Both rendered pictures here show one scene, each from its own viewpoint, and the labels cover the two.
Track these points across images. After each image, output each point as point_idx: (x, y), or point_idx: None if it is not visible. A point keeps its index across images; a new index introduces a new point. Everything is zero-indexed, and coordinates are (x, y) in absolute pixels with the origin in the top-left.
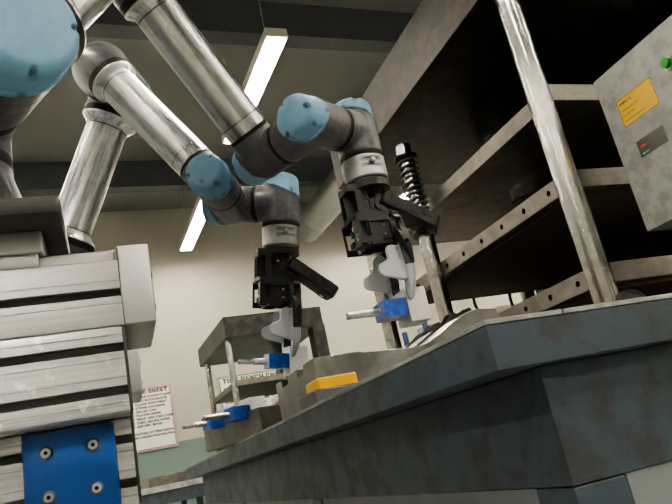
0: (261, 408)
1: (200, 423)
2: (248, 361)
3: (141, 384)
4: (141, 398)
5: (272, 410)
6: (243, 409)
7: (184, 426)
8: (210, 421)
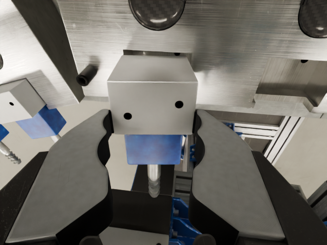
0: (78, 97)
1: (3, 147)
2: (158, 182)
3: (168, 242)
4: (109, 227)
5: (69, 76)
6: (49, 116)
7: (20, 162)
8: (2, 138)
